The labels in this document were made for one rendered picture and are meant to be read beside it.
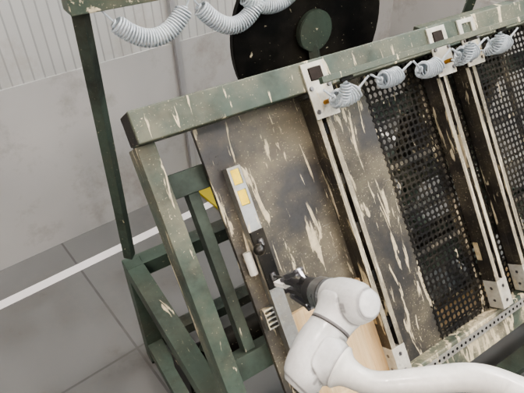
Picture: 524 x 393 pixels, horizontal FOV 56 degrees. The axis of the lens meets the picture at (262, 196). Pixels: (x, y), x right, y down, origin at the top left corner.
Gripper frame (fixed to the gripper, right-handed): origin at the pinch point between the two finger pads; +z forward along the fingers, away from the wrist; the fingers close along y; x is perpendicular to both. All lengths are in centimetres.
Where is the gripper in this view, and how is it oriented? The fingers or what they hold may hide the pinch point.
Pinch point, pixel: (283, 283)
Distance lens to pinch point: 150.7
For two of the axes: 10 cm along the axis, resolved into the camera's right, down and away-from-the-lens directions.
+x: 8.4, -3.4, 4.2
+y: 3.2, 9.4, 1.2
